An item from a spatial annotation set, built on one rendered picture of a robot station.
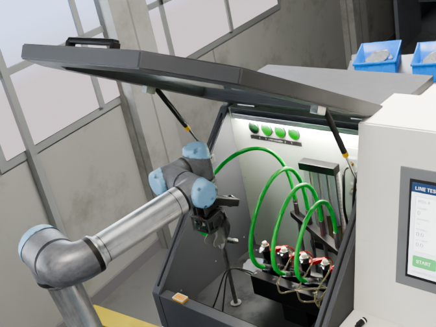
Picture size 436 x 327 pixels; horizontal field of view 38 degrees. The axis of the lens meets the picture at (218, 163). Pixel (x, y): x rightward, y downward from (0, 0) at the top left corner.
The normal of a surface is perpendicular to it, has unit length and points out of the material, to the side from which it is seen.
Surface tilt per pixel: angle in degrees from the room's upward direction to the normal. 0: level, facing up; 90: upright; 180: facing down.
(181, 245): 90
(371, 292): 76
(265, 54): 90
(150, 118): 90
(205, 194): 90
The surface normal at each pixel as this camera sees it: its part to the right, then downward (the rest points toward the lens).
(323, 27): 0.81, 0.11
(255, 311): -0.19, -0.88
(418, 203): -0.67, 0.22
